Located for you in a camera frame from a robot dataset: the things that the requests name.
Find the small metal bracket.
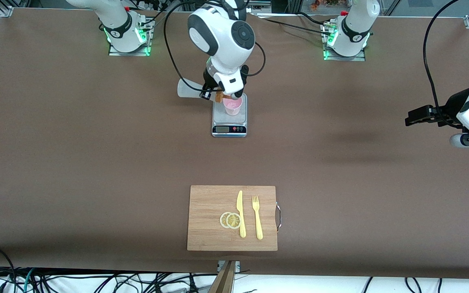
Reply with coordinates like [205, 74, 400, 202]
[217, 260, 240, 272]

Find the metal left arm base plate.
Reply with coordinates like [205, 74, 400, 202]
[323, 20, 366, 61]

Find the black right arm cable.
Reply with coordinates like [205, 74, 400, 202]
[163, 0, 267, 91]

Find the yellow plastic knife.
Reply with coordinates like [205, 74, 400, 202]
[237, 190, 246, 238]

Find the yellow plastic fork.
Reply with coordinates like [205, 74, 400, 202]
[252, 195, 263, 240]

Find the clear sauce bottle orange cap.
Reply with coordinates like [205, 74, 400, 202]
[178, 79, 235, 101]

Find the teal floor cable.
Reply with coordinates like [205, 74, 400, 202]
[23, 268, 35, 293]

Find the silver digital kitchen scale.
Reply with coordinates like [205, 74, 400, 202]
[212, 92, 248, 138]

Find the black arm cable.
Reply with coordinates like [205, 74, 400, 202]
[163, 0, 267, 91]
[423, 0, 459, 122]

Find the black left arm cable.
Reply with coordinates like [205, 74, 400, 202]
[423, 0, 459, 122]

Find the pink plastic cup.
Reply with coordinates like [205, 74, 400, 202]
[223, 94, 243, 116]

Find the wooden cutting board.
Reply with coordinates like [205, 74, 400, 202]
[187, 185, 282, 251]

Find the grey power strip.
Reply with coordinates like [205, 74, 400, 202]
[246, 0, 272, 15]

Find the black cable across table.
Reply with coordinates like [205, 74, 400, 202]
[255, 12, 335, 35]

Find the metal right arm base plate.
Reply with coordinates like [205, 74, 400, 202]
[108, 16, 152, 57]

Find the colourful toy food pile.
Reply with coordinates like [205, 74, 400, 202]
[310, 0, 341, 11]

